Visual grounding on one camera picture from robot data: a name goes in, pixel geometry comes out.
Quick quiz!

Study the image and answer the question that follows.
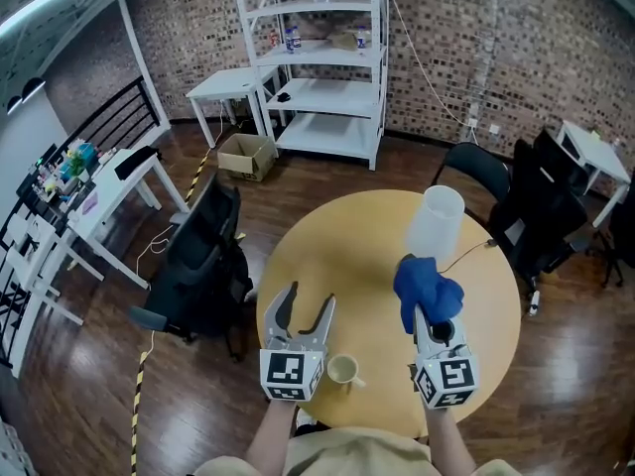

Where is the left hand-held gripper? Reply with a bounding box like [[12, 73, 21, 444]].
[[259, 281, 337, 403]]

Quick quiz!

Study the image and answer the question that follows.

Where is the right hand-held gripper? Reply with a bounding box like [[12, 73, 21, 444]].
[[409, 304, 481, 410]]

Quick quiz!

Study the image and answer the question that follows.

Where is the blue cloth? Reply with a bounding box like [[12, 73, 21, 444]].
[[393, 254, 466, 335]]

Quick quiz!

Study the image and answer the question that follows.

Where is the cream cup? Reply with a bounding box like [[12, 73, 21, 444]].
[[325, 353, 367, 390]]

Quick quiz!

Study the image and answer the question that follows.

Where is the person's left forearm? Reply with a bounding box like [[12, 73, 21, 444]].
[[245, 399, 299, 465]]

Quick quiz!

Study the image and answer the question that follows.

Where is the person's right forearm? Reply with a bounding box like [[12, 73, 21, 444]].
[[425, 407, 477, 473]]

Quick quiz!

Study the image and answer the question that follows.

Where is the black office chair grey armrest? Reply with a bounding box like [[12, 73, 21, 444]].
[[127, 174, 255, 364]]

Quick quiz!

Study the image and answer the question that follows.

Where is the white shade table lamp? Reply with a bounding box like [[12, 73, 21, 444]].
[[404, 184, 466, 270]]

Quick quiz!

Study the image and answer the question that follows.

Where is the person's beige shirt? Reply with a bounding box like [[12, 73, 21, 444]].
[[192, 426, 522, 476]]

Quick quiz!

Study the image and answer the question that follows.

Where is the black folding chair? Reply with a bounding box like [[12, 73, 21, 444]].
[[430, 141, 512, 227]]

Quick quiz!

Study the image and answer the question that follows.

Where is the cardboard box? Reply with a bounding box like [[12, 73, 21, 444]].
[[216, 132, 278, 182]]

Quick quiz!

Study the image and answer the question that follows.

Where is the yellow black striped floor tape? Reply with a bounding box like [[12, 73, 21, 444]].
[[129, 349, 150, 476]]

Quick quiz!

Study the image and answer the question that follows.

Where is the white metal shelf rack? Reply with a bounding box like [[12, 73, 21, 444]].
[[229, 0, 391, 172]]

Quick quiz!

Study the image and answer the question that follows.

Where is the black pouch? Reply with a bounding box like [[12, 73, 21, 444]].
[[113, 145, 161, 180]]

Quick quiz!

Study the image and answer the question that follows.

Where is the white side table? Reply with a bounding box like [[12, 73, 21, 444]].
[[555, 119, 632, 228]]

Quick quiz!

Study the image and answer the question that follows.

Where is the small white table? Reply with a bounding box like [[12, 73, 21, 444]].
[[186, 64, 288, 149]]

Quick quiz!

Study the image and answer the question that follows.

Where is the white low desk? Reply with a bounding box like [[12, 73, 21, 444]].
[[4, 213, 105, 326]]

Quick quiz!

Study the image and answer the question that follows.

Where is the blue box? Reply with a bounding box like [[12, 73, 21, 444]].
[[59, 142, 98, 178]]

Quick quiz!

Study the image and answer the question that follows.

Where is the black metal railing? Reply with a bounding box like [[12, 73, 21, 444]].
[[0, 75, 163, 369]]

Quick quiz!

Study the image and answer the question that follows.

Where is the black cluttered side table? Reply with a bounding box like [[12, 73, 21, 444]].
[[17, 141, 105, 217]]

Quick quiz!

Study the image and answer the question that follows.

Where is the ceiling light tube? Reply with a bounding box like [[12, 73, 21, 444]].
[[0, 0, 120, 37]]

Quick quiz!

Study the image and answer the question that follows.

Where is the brown lamp cable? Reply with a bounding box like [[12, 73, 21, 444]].
[[439, 238, 499, 275]]

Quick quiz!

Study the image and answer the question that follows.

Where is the white floor cable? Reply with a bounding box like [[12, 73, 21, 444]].
[[134, 223, 175, 277]]

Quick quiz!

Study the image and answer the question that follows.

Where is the white wall cable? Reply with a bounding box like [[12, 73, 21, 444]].
[[388, 0, 477, 143]]

